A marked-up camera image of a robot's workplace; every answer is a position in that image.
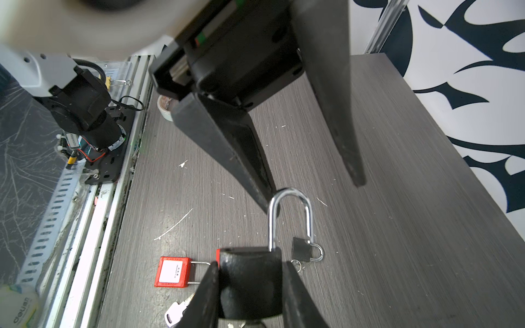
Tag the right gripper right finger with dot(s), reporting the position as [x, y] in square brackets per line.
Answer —
[298, 308]

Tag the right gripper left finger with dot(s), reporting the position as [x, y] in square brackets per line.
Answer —
[203, 310]

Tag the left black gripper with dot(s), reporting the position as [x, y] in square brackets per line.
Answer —
[240, 53]

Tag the red padlock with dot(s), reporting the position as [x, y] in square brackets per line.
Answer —
[175, 272]
[218, 257]

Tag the small black padlock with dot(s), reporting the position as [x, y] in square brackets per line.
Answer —
[303, 251]
[251, 277]

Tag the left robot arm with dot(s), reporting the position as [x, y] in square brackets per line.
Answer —
[43, 42]

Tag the clear tape roll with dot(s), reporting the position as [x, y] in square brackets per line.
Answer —
[166, 105]

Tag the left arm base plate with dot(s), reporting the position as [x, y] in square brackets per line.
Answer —
[104, 147]

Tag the slotted cable duct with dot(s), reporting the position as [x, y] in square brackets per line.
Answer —
[52, 225]

